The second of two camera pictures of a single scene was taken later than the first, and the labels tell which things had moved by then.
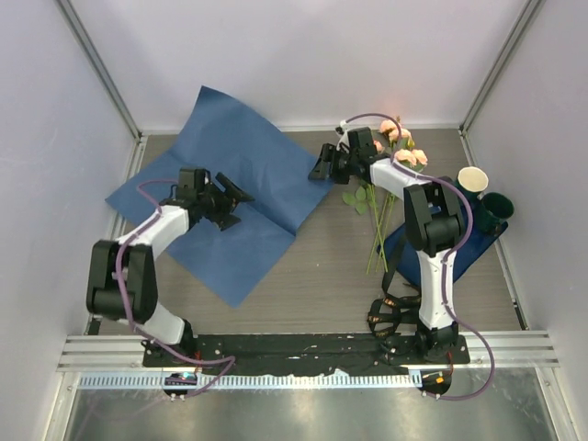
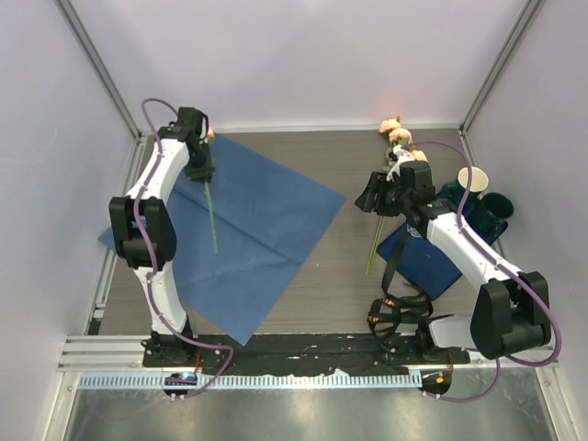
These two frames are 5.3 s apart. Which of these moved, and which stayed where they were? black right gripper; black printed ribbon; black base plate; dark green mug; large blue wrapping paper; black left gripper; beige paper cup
Moved: black left gripper; black right gripper; large blue wrapping paper
Stayed: black base plate; black printed ribbon; beige paper cup; dark green mug
